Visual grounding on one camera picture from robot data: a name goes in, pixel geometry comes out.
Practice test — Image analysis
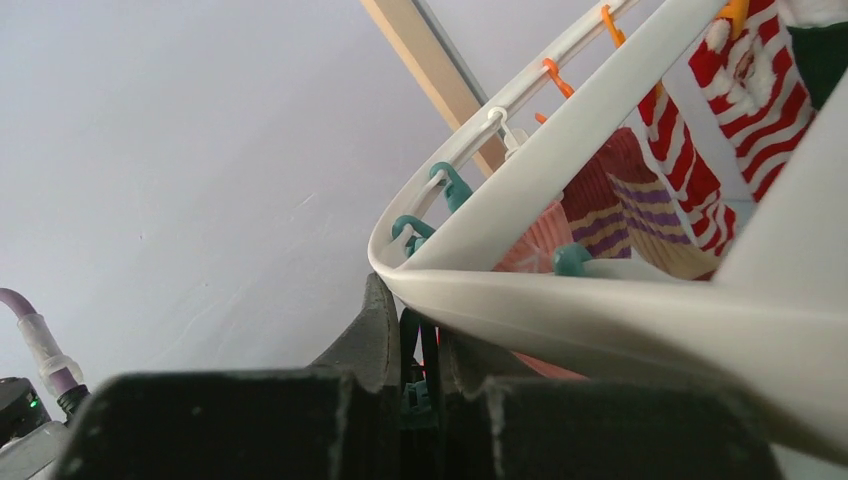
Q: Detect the wooden hanger rack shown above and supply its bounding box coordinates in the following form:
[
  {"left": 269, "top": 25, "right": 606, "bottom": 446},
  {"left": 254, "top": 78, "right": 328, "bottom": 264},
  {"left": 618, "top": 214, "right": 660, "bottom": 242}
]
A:
[{"left": 360, "top": 0, "right": 511, "bottom": 180}]

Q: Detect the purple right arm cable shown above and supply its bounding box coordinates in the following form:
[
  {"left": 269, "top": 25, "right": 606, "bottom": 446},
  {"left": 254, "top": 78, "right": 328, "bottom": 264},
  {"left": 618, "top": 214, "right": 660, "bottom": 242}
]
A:
[{"left": 0, "top": 288, "right": 91, "bottom": 415}]

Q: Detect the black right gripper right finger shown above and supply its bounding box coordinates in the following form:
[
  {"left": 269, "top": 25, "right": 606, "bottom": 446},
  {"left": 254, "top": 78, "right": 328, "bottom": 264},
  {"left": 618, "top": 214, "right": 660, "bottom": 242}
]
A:
[{"left": 439, "top": 328, "right": 540, "bottom": 398}]

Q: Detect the pink green patterned sock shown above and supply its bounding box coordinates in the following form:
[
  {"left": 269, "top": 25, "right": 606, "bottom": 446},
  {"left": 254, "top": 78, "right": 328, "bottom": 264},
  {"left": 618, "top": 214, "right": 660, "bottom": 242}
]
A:
[{"left": 493, "top": 202, "right": 573, "bottom": 274}]

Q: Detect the red white striped sock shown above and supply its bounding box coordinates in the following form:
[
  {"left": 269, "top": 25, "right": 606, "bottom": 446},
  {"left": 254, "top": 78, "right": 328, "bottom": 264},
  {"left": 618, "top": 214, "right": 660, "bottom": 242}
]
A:
[{"left": 638, "top": 1, "right": 815, "bottom": 257}]

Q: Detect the maroon purple striped sock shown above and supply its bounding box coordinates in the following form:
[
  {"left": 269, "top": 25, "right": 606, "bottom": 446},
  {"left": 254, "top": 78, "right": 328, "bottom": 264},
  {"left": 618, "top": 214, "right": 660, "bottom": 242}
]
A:
[{"left": 561, "top": 128, "right": 719, "bottom": 280}]

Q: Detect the white oval clip hanger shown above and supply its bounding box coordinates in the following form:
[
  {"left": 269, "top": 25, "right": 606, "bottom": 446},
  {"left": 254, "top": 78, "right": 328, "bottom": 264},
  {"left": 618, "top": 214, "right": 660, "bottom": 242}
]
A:
[{"left": 367, "top": 1, "right": 847, "bottom": 464}]

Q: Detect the dark green sock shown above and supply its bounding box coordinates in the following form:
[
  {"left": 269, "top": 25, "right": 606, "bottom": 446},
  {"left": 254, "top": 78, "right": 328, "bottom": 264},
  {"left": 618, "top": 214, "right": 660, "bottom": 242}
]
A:
[{"left": 788, "top": 21, "right": 847, "bottom": 110}]

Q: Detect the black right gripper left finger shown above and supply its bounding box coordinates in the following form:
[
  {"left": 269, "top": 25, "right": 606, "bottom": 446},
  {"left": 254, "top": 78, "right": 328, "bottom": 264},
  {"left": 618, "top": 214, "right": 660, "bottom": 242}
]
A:
[{"left": 310, "top": 273, "right": 401, "bottom": 392}]

